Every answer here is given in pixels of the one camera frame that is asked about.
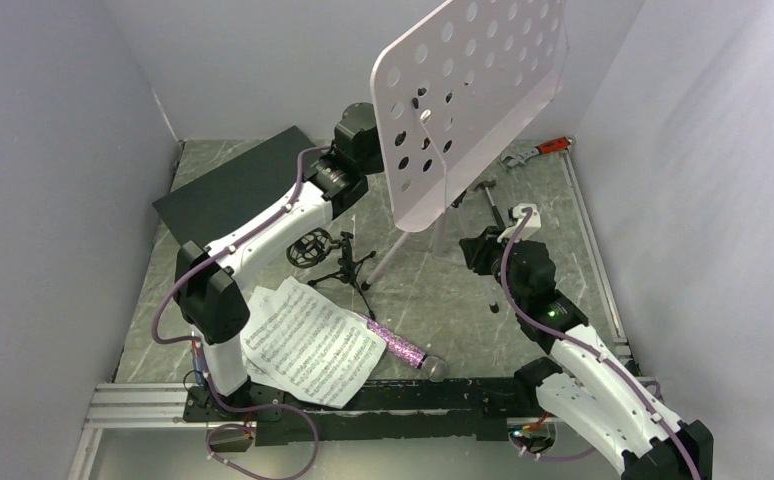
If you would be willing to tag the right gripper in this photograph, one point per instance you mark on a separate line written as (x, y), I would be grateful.
(480, 249)

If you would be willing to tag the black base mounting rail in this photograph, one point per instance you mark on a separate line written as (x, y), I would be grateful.
(485, 409)

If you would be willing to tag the purple glitter microphone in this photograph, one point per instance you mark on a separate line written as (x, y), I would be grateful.
(434, 368)

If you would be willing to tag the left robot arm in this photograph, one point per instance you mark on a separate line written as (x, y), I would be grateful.
(210, 278)

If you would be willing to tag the lilac perforated music stand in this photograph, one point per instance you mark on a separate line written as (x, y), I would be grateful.
(454, 91)

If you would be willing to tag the black handled hammer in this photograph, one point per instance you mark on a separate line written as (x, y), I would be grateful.
(486, 186)

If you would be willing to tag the sheet music page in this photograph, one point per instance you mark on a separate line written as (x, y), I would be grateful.
(259, 300)
(319, 352)

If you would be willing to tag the sheet music lower page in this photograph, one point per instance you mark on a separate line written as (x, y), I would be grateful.
(259, 300)

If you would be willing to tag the sheet music top page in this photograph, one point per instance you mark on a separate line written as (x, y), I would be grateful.
(319, 352)

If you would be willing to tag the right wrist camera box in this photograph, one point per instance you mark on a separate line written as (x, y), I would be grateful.
(524, 222)

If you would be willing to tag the black network switch box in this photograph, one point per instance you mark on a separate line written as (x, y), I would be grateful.
(220, 185)

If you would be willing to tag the aluminium frame rail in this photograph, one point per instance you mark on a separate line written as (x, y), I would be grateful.
(136, 406)

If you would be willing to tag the red blue screwdriver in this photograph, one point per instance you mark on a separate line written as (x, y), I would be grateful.
(197, 359)

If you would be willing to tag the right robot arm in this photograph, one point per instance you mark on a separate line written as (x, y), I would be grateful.
(579, 380)

